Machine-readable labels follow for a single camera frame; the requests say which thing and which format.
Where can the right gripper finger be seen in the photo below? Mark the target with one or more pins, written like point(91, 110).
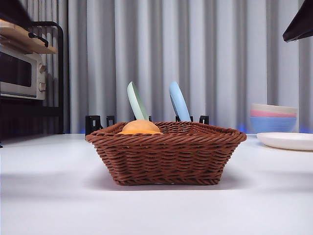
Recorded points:
point(302, 24)

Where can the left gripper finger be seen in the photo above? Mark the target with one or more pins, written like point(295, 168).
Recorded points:
point(12, 11)

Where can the brown potato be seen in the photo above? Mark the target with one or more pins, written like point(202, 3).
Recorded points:
point(140, 126)

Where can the brown wicker basket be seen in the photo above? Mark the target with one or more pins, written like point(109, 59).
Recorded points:
point(166, 156)

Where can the silver toaster oven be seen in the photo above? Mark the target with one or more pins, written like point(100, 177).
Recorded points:
point(17, 73)

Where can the cream bowl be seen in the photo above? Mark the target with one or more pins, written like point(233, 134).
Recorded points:
point(274, 107)

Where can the pink bowl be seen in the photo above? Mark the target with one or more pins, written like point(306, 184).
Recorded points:
point(269, 113)

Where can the blue bowl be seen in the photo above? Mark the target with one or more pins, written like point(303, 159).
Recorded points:
point(274, 124)

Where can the white plate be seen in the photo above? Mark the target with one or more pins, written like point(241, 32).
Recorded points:
point(286, 140)

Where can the grey curtain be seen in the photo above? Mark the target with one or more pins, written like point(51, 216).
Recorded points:
point(171, 49)

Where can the black dish rack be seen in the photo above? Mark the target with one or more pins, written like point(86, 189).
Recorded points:
point(89, 124)

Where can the light blue plate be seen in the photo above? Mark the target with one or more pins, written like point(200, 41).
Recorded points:
point(179, 105)

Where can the pale green plate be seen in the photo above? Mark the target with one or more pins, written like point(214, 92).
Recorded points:
point(135, 102)

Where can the black metal shelf frame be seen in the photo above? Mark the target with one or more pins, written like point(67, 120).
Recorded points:
point(61, 73)

